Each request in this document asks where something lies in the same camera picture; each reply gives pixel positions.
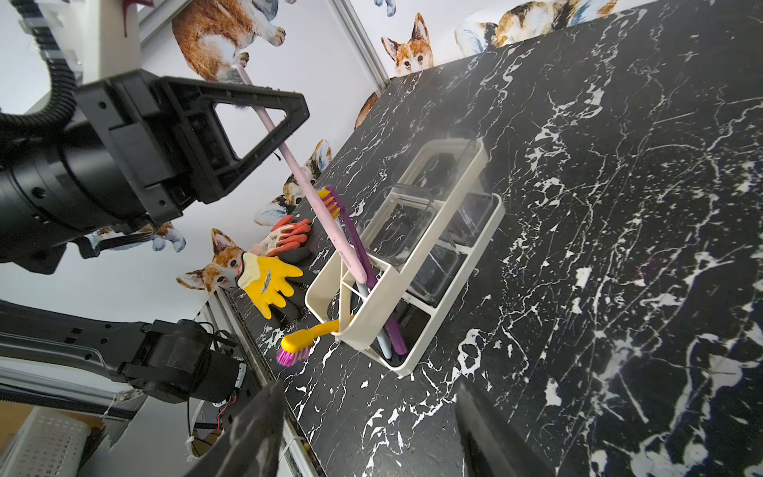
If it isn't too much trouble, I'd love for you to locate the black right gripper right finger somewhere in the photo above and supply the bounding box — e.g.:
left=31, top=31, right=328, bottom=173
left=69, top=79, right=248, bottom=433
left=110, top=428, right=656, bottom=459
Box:
left=455, top=378, right=554, bottom=477

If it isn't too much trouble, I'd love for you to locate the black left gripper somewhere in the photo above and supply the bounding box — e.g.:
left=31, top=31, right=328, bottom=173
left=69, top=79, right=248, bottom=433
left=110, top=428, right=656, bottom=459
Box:
left=1, top=71, right=309, bottom=274

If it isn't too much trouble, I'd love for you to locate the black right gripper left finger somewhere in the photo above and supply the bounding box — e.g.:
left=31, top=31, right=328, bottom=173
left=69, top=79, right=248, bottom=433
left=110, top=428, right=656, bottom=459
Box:
left=186, top=382, right=285, bottom=477

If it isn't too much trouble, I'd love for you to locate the purple toothbrush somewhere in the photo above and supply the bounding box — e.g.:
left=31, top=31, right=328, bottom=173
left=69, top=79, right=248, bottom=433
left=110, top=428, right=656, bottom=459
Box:
left=318, top=185, right=409, bottom=357

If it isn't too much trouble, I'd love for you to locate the white toothbrush holder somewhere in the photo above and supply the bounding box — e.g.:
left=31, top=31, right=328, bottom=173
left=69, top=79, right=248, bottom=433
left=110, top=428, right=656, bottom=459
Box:
left=306, top=138, right=505, bottom=377

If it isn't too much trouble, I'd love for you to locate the light blue toothbrush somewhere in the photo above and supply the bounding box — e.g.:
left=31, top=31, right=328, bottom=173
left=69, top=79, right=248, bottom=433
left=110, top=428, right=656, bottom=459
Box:
left=357, top=283, right=393, bottom=360

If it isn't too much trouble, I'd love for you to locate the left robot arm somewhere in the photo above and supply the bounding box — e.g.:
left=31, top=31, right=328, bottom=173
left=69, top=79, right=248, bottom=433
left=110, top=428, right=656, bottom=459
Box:
left=1, top=71, right=309, bottom=403

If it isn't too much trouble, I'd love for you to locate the yellow work glove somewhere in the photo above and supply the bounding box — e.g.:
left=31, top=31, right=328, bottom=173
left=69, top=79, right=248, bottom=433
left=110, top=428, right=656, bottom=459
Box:
left=236, top=252, right=305, bottom=320

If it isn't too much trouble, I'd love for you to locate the aluminium frame post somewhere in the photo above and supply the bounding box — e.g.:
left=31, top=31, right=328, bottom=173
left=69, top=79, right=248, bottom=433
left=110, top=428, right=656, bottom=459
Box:
left=328, top=0, right=391, bottom=93

